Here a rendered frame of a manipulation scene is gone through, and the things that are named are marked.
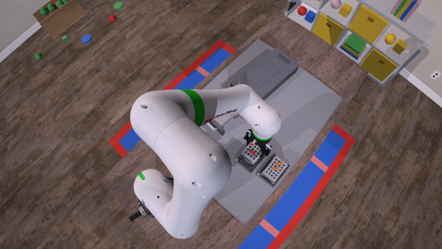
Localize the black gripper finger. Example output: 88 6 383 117
259 144 272 157
244 129 252 146

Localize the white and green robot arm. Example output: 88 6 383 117
129 84 282 239

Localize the white tube rack with holes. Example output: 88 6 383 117
262 156 288 183
241 142 262 165

